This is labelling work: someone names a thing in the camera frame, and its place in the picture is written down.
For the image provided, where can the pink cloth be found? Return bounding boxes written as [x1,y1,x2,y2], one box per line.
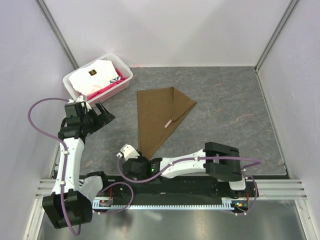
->
[87,68,128,100]

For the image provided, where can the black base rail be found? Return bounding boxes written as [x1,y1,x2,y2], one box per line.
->
[81,174,261,201]

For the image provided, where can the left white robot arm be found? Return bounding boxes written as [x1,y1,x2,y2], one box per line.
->
[42,100,115,229]

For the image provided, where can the brown cloth napkin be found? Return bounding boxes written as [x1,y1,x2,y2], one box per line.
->
[136,87,197,159]

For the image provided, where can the knife with pink handle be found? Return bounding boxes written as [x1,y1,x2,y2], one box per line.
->
[164,119,172,128]

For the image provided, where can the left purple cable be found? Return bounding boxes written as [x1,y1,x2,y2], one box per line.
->
[27,97,82,237]

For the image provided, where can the white plastic basket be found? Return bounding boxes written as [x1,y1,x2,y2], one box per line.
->
[62,53,133,105]

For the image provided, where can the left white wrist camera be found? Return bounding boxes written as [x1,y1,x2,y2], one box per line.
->
[68,95,92,110]

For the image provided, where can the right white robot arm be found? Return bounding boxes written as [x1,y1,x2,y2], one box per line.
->
[117,144,247,197]

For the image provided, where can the white folded cloth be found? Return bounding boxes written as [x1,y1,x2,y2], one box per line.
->
[68,60,119,97]

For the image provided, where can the grey slotted cable duct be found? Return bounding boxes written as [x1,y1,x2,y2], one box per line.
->
[92,197,248,211]

